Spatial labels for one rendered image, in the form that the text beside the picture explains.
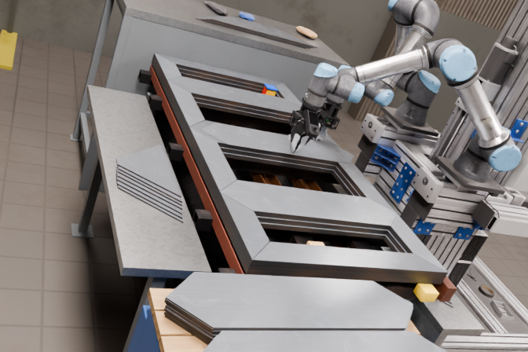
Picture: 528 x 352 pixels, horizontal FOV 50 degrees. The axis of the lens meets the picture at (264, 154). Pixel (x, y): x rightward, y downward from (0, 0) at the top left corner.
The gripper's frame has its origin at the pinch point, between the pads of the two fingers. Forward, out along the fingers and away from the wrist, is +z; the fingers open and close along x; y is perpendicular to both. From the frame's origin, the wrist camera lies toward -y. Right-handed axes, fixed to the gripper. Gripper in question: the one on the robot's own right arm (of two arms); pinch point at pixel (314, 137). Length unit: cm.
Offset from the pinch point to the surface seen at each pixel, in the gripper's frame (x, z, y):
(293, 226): -37, 4, 65
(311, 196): -25, 0, 50
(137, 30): -72, -7, -71
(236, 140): -43.2, 0.7, 14.7
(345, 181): 2.3, 3.3, 30.0
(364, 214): -5, 0, 58
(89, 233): -78, 87, -31
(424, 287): 3, 6, 90
